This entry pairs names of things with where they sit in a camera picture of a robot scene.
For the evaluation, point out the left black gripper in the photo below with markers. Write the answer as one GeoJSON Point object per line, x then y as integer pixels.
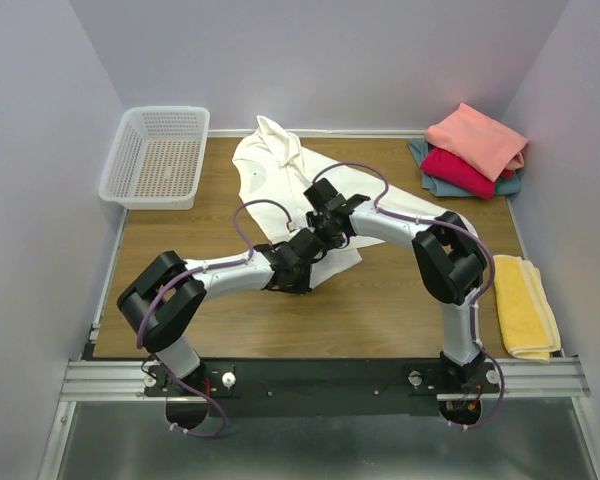
{"type": "Point", "coordinates": [302, 288]}

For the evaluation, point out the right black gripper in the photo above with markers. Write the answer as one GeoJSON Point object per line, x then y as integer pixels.
{"type": "Point", "coordinates": [335, 242]}

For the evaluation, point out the white floral t shirt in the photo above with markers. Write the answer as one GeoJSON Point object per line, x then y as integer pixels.
{"type": "Point", "coordinates": [272, 164]}

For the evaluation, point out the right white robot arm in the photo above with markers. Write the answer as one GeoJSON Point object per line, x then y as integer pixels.
{"type": "Point", "coordinates": [449, 257]}

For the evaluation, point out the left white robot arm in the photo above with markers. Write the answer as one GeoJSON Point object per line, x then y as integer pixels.
{"type": "Point", "coordinates": [161, 302]}

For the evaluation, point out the folded blue t shirt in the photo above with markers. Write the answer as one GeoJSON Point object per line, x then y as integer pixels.
{"type": "Point", "coordinates": [430, 185]}

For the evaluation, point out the folded red t shirt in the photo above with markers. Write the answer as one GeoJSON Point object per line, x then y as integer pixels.
{"type": "Point", "coordinates": [460, 172]}

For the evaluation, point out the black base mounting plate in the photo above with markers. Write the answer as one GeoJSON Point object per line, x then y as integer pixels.
{"type": "Point", "coordinates": [249, 388]}

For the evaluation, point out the white plastic basket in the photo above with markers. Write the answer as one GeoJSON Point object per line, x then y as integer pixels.
{"type": "Point", "coordinates": [156, 159]}

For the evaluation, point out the folded green t shirt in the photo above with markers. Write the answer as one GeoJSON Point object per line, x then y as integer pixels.
{"type": "Point", "coordinates": [502, 187]}

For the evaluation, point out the folded pink t shirt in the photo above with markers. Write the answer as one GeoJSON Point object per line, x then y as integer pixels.
{"type": "Point", "coordinates": [482, 142]}

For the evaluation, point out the yellow folded towel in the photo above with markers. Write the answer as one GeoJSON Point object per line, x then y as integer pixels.
{"type": "Point", "coordinates": [527, 323]}

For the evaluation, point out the aluminium rail frame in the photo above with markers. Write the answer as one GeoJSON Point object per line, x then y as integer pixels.
{"type": "Point", "coordinates": [123, 381]}

